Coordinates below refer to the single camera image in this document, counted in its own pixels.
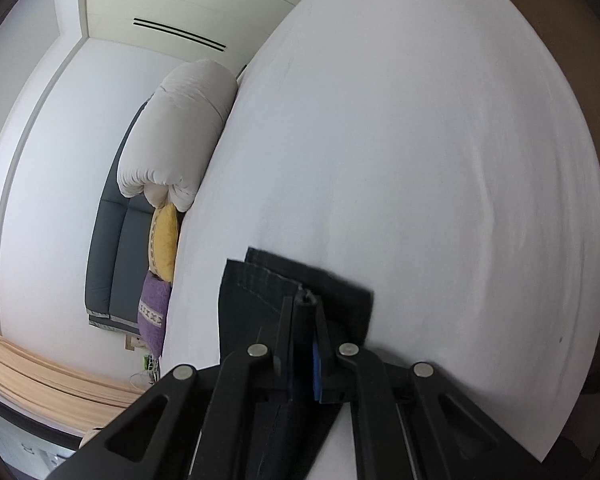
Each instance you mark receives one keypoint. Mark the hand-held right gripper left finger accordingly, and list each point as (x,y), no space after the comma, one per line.
(283,340)

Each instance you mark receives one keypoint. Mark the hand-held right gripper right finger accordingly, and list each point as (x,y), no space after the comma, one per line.
(319,370)

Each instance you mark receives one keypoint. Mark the black denim pants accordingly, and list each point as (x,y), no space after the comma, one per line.
(260,285)

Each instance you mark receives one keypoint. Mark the purple pillow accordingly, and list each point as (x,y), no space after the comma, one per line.
(154,310)

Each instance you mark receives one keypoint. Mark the yellow pillow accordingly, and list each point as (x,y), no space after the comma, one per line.
(164,240)

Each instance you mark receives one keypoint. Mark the grey upholstered headboard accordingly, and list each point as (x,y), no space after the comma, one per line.
(115,240)

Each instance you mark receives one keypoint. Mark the bed with white sheet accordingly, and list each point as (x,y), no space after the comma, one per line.
(405,160)

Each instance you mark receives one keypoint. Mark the rolled white duvet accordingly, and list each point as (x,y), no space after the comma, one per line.
(175,130)

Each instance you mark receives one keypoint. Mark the beige curtain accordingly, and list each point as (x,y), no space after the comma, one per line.
(45,375)

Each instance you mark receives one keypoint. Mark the wall socket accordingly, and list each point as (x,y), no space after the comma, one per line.
(134,343)

